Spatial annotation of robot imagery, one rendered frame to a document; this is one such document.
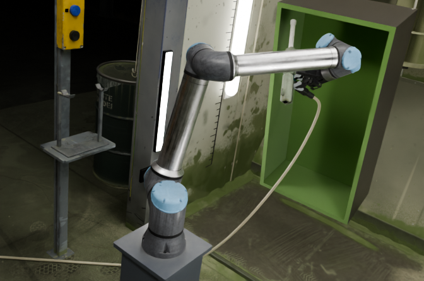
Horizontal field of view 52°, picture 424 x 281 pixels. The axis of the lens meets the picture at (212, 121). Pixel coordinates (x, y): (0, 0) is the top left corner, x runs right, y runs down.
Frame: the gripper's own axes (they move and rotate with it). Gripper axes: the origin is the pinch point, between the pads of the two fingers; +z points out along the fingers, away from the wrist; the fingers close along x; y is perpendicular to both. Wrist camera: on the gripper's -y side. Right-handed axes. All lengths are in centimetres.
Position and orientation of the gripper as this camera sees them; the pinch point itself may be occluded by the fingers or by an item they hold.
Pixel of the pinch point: (290, 83)
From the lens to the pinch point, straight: 221.8
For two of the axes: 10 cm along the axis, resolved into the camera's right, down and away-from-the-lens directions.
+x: 1.5, -9.0, 4.0
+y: 7.7, 3.6, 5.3
